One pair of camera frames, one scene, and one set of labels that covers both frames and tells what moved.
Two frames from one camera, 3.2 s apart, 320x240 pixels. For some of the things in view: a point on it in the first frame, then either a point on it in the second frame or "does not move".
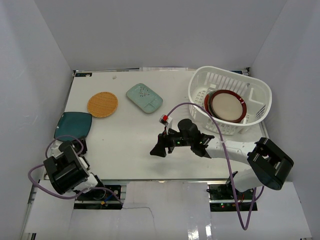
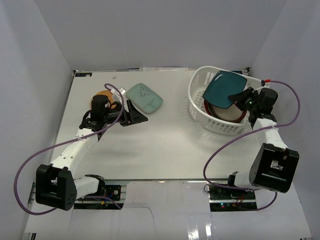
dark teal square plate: (75, 124) → (223, 85)
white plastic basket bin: (257, 95) does not move
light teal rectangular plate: (144, 98) does not move
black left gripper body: (81, 143) → (127, 115)
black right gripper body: (178, 140) → (250, 104)
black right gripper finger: (159, 149) → (239, 97)
